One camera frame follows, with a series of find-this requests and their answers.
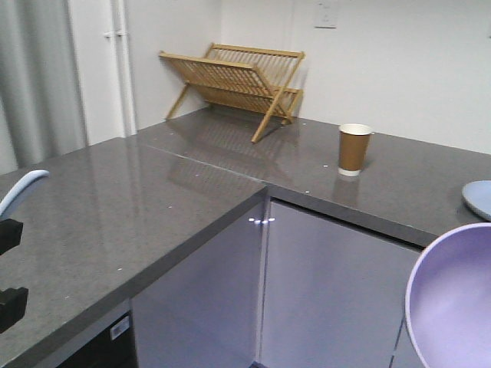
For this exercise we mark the grey corner cabinet door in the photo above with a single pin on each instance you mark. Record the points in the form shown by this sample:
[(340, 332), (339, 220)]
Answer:
[(281, 287)]

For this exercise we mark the grey-white curtain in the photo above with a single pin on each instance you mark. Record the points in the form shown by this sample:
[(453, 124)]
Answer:
[(41, 105)]

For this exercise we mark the purple plastic bowl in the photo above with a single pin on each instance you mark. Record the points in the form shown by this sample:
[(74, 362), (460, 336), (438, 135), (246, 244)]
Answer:
[(447, 301)]

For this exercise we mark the black built-in dishwasher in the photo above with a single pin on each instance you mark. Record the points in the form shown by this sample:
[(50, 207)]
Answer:
[(113, 347)]

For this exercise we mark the light blue plastic spoon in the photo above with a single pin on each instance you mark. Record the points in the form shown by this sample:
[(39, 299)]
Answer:
[(21, 190)]

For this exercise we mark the wooden folding dish rack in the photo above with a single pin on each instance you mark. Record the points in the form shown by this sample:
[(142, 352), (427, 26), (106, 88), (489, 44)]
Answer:
[(252, 79)]

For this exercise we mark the white wall pipe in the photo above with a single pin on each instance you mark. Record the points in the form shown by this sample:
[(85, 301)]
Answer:
[(117, 35)]

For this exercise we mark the brown paper cup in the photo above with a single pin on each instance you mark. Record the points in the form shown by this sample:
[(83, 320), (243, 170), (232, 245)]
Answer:
[(353, 142)]

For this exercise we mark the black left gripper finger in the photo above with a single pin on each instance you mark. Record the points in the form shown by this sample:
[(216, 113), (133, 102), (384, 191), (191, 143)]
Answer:
[(10, 234), (13, 306)]

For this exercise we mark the light blue plate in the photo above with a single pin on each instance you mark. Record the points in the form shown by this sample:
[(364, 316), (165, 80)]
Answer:
[(476, 196)]

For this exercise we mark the white wall socket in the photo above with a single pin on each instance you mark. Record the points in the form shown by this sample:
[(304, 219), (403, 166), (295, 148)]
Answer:
[(326, 14)]

